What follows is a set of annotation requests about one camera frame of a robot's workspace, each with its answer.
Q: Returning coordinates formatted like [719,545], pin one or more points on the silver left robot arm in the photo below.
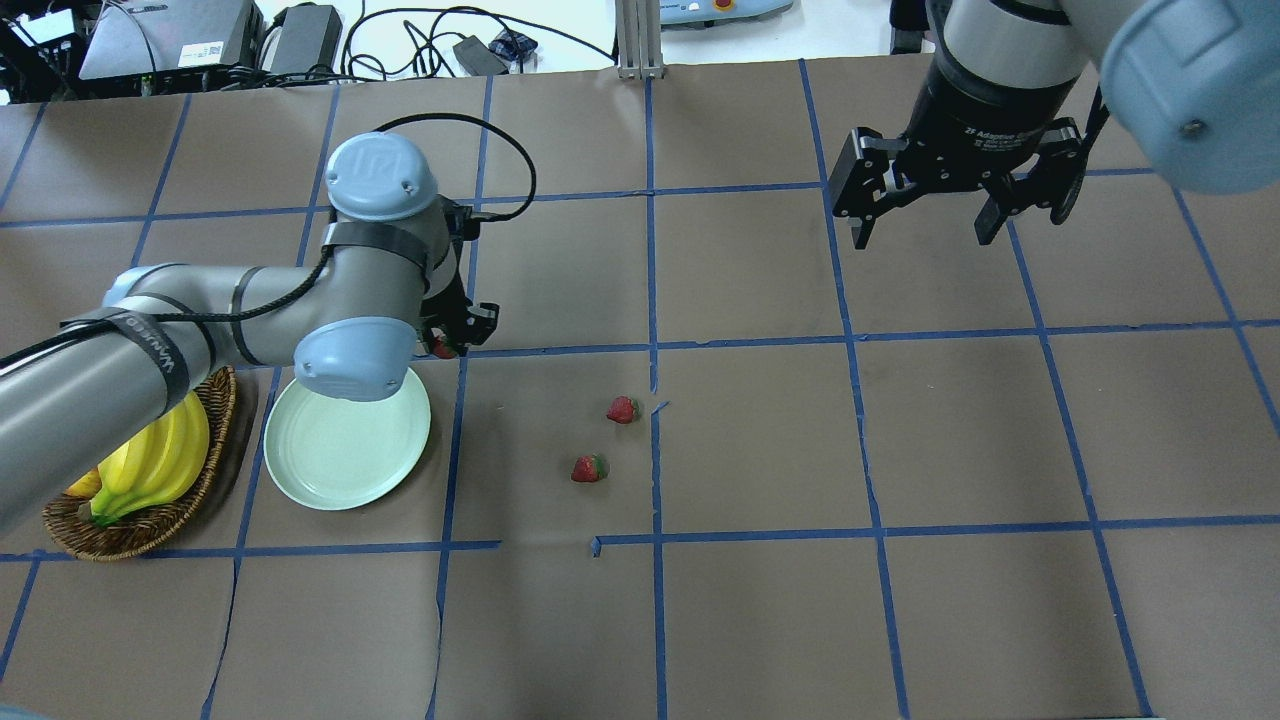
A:
[388,277]

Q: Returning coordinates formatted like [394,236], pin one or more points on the yellow banana bunch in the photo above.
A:
[157,465]

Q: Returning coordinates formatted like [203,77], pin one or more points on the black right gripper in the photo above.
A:
[985,125]

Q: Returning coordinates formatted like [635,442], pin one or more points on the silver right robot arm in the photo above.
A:
[1193,82]

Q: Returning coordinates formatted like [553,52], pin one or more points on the pale green round plate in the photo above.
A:
[331,454]

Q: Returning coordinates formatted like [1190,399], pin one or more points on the red strawberry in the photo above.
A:
[623,410]
[442,349]
[589,469]

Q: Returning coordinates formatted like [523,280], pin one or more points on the black computer case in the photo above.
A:
[132,39]

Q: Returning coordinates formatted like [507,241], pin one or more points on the aluminium frame post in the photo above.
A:
[637,34]

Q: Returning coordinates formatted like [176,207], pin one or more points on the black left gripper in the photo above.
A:
[452,312]

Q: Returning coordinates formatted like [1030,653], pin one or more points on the brown wicker basket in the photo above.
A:
[145,530]

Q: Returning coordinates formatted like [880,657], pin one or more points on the black power adapter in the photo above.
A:
[306,38]

